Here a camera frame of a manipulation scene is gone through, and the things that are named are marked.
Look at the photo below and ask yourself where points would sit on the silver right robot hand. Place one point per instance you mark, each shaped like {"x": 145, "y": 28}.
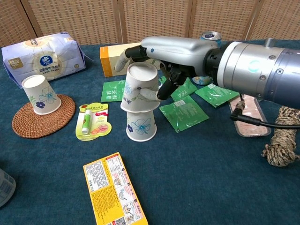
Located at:
{"x": 175, "y": 51}

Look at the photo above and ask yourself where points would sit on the white floral paper cup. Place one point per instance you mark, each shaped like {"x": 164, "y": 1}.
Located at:
{"x": 140, "y": 127}
{"x": 138, "y": 82}
{"x": 42, "y": 96}

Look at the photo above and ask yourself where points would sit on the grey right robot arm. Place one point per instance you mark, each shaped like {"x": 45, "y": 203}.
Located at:
{"x": 257, "y": 68}

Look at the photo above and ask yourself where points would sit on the light blue beverage can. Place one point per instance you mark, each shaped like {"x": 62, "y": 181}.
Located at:
{"x": 211, "y": 36}

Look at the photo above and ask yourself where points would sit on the woven bamboo folding screen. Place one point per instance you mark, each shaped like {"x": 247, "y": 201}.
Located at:
{"x": 152, "y": 18}

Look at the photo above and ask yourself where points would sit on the green tea sachet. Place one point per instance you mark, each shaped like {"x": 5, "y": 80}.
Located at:
{"x": 182, "y": 113}
{"x": 113, "y": 91}
{"x": 184, "y": 91}
{"x": 215, "y": 95}

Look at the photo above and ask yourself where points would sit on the orange cream carton box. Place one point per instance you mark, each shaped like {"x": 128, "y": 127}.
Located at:
{"x": 109, "y": 61}

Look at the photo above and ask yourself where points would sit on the pink clear plastic packet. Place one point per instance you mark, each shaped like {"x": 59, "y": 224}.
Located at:
{"x": 250, "y": 126}

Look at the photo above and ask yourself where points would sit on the green lip balm blister pack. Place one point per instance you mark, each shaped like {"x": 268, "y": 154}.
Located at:
{"x": 93, "y": 122}

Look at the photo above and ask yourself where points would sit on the blue felt table cover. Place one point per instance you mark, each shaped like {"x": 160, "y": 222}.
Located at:
{"x": 199, "y": 175}

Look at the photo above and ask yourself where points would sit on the white blue tissue pack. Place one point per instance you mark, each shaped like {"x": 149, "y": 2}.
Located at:
{"x": 44, "y": 58}

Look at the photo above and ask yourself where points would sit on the round woven rattan coaster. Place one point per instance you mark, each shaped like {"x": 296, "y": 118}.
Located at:
{"x": 47, "y": 124}

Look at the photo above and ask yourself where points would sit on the yellow printed flat box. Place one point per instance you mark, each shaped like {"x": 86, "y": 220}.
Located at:
{"x": 112, "y": 187}

